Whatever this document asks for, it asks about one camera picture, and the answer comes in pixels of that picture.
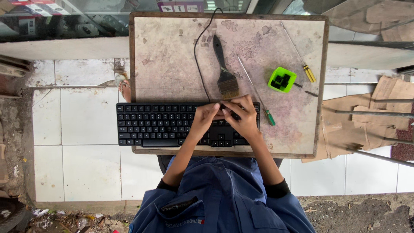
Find person's left hand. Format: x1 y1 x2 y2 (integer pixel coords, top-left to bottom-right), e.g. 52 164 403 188
189 102 224 140

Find person's right hand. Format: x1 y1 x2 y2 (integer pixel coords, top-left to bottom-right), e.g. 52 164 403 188
221 94 261 139

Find heap of black keycaps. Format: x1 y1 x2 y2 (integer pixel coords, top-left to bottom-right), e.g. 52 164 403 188
271 74 291 90

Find black computer keyboard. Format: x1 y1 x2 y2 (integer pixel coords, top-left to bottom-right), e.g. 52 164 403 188
116 102 261 148

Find green plastic container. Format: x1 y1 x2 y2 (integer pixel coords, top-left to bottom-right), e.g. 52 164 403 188
267 66 298 94

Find worn wooden work table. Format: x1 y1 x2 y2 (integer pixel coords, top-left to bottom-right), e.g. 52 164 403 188
129 12 330 159

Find person's blue work jacket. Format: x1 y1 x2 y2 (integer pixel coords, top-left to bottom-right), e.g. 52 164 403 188
129 155 317 233

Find person's left foot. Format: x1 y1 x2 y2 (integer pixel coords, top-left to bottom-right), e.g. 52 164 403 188
118 80 132 103

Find grey sandal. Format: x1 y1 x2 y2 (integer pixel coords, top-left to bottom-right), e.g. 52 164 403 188
114 73 131 88

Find heap of brown cardboard sheets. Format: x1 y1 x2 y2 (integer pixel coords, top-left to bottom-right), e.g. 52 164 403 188
301 75 414 164

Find grey metal rod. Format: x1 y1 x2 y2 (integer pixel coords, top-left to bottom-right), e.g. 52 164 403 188
334 109 414 119
345 146 414 168

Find glass display case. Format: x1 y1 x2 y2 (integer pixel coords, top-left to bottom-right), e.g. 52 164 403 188
0 0 253 43

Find brown plywood sheets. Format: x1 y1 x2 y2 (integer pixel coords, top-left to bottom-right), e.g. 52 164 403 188
321 0 414 42

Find red floor mat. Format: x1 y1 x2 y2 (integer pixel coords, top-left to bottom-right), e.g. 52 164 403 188
390 113 414 162

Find heap of litter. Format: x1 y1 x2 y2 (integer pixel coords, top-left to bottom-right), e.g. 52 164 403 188
31 208 130 233

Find stack of wooden planks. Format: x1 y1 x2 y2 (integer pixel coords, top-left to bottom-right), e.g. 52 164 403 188
0 54 32 78

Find green-handled long screwdriver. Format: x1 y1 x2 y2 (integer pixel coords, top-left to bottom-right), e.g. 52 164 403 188
237 56 276 127

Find black-handled paint brush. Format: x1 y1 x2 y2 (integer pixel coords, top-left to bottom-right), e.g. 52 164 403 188
212 35 241 99

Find black keyboard cable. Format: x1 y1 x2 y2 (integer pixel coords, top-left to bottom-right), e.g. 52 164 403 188
193 7 224 103

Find yellow-handled long screwdriver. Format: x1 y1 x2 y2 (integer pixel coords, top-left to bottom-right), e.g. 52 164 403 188
280 21 317 83

